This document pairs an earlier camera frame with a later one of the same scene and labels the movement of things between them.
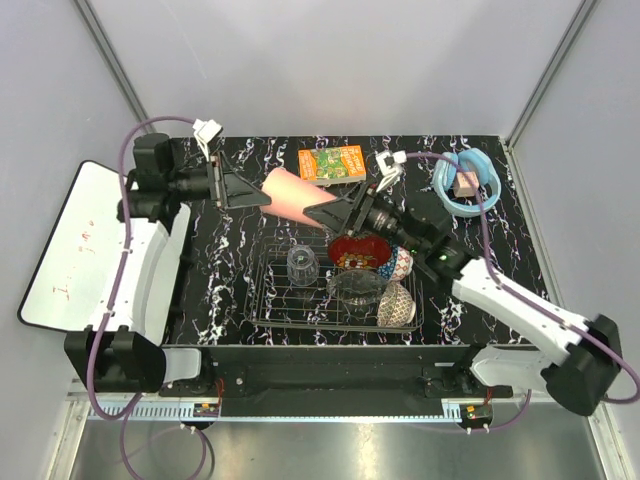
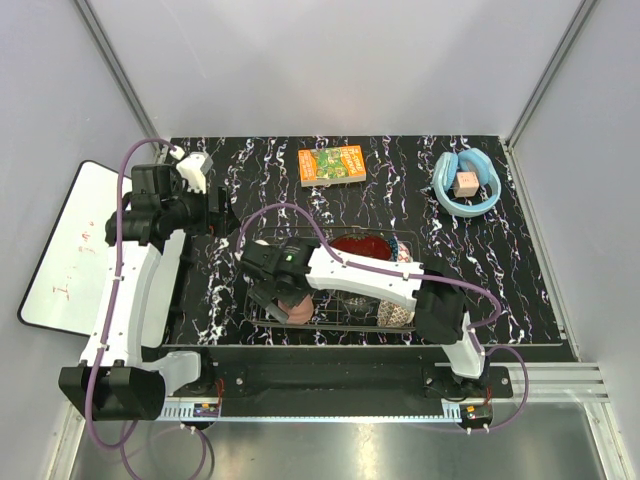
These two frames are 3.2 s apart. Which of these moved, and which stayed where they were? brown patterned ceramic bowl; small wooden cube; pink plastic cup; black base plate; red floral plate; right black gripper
Moved: pink plastic cup; right black gripper
Stayed: red floral plate; small wooden cube; brown patterned ceramic bowl; black base plate
